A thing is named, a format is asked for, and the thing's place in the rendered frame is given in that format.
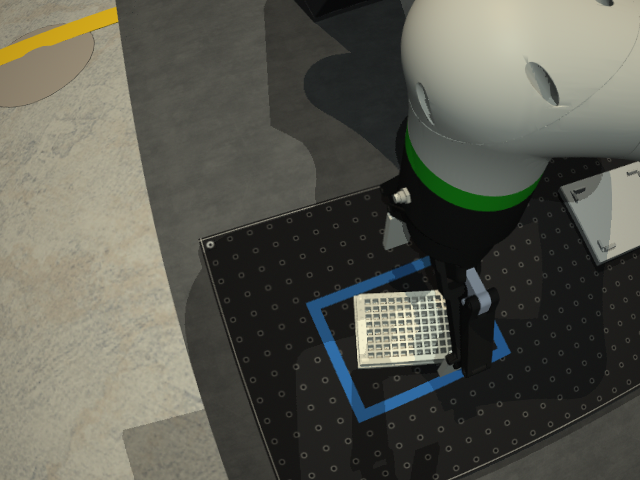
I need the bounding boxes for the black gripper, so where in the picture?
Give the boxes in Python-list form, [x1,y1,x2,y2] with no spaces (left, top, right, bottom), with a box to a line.
[380,174,500,378]

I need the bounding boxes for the blue tape outline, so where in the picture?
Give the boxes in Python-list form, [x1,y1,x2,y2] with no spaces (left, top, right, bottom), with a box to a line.
[306,256,511,423]

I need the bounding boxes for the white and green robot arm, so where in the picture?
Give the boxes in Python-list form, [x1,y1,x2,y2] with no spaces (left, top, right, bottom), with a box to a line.
[393,0,640,250]

